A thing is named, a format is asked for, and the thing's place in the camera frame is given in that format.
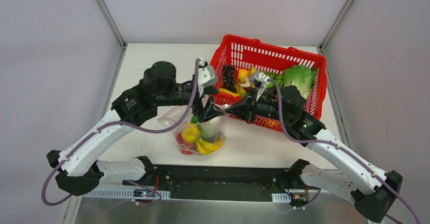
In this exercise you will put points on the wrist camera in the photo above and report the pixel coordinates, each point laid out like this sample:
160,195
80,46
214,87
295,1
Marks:
207,78
260,81

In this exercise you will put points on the red plastic basket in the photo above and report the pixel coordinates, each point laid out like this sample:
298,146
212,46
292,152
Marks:
245,53

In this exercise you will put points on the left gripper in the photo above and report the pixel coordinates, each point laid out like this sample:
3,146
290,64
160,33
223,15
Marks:
207,105

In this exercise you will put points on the yellow banana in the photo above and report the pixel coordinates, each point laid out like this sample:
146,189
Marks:
207,148
242,73

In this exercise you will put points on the white garlic bulb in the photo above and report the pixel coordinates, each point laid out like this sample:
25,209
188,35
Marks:
247,83

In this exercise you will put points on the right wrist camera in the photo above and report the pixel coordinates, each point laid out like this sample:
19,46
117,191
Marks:
260,81

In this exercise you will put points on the dark purple grape bunch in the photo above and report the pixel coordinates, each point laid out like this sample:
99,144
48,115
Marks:
228,78

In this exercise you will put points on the clear zip top bag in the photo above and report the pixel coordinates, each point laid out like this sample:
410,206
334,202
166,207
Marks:
179,128

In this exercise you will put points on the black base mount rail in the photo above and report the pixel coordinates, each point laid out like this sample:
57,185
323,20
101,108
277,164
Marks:
223,183

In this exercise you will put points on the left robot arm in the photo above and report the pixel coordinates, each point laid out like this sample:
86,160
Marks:
78,169

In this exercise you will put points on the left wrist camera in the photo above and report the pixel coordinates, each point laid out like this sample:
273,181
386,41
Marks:
207,78

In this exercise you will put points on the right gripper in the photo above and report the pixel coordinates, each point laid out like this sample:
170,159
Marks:
250,108

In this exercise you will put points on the light green lime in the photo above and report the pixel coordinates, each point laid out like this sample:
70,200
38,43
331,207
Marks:
272,76

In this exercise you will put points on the white green napa cabbage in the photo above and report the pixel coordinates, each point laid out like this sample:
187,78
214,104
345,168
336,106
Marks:
209,129

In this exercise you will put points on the large green lettuce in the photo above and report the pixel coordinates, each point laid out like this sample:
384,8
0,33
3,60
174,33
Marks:
300,76

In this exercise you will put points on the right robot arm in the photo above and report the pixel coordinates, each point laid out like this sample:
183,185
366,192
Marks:
370,189

